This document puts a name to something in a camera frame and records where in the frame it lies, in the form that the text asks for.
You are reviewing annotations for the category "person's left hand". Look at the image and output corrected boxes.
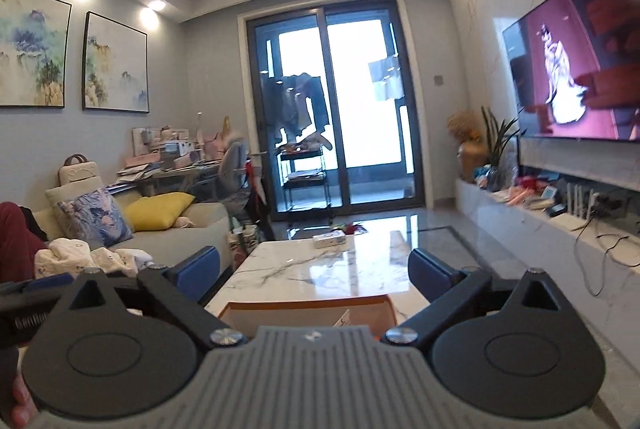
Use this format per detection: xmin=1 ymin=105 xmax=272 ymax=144
xmin=11 ymin=374 xmax=38 ymax=429

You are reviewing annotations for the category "cream patterned blanket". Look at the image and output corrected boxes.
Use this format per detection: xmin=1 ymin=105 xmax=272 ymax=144
xmin=34 ymin=238 xmax=153 ymax=279

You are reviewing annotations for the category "orange cardboard storage box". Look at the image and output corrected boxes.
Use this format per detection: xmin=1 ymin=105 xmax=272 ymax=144
xmin=218 ymin=295 xmax=398 ymax=338

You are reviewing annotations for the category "floral shopping bag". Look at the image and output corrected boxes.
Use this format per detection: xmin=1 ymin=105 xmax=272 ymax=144
xmin=227 ymin=217 xmax=260 ymax=270

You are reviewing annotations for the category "yellow cushion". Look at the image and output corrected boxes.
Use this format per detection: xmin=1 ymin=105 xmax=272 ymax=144
xmin=124 ymin=192 xmax=195 ymax=232

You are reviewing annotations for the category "blue floral cushion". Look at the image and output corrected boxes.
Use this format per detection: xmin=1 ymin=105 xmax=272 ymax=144
xmin=54 ymin=187 xmax=134 ymax=249

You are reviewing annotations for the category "white tissue box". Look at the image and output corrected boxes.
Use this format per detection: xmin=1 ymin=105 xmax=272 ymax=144
xmin=312 ymin=230 xmax=347 ymax=249

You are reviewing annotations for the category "cluttered desk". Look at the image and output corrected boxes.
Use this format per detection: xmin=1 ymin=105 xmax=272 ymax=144
xmin=115 ymin=126 xmax=245 ymax=201

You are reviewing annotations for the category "white tv console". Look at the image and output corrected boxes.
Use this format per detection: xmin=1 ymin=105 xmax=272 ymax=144
xmin=456 ymin=181 xmax=639 ymax=367

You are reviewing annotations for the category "white wifi router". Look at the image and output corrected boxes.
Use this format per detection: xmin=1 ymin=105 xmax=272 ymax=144
xmin=546 ymin=183 xmax=598 ymax=232

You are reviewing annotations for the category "brown vase with dried flowers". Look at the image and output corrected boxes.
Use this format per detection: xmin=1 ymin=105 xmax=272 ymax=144
xmin=447 ymin=110 xmax=488 ymax=183

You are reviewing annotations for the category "glass balcony door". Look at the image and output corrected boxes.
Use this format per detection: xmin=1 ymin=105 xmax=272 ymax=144
xmin=246 ymin=0 xmax=425 ymax=223

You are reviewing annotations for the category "right landscape painting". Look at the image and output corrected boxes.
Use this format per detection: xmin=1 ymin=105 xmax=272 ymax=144
xmin=82 ymin=12 xmax=150 ymax=114

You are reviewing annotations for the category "landscape painting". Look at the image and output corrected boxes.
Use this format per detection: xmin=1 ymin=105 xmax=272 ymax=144
xmin=0 ymin=0 xmax=72 ymax=108
xmin=82 ymin=12 xmax=150 ymax=114

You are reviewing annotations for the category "left landscape painting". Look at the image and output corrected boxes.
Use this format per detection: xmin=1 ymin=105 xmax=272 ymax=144
xmin=0 ymin=0 xmax=72 ymax=108

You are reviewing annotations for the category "black cable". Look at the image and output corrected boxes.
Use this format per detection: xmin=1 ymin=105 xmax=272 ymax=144
xmin=572 ymin=212 xmax=640 ymax=299

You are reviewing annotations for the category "wall television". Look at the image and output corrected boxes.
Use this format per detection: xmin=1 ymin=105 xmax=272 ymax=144
xmin=502 ymin=0 xmax=640 ymax=143

